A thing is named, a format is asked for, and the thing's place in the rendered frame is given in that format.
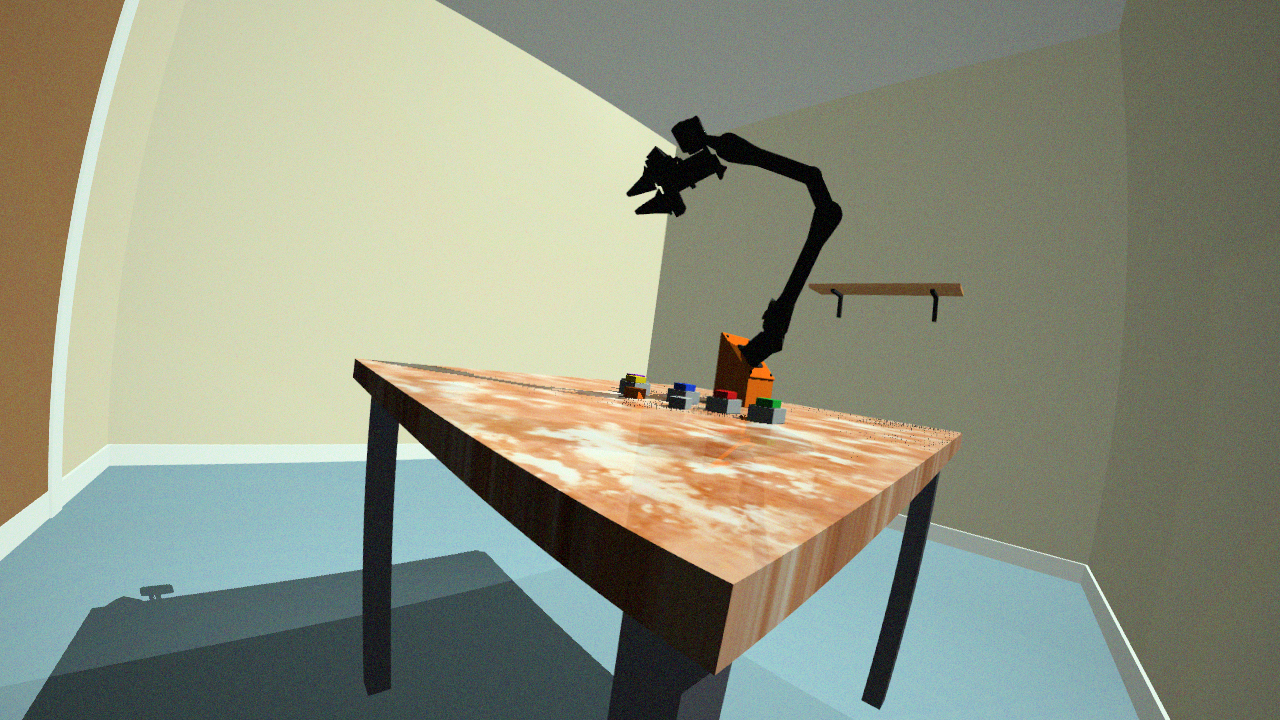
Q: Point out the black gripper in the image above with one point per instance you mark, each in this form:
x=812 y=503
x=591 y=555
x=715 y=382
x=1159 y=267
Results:
x=670 y=200

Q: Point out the yellow button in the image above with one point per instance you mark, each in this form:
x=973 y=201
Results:
x=634 y=381

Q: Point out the red button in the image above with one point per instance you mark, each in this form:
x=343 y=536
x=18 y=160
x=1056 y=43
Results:
x=723 y=401

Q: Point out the blue button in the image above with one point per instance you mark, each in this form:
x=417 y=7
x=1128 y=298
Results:
x=685 y=390

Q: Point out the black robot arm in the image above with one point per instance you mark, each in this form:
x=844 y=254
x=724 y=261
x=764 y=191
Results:
x=692 y=137

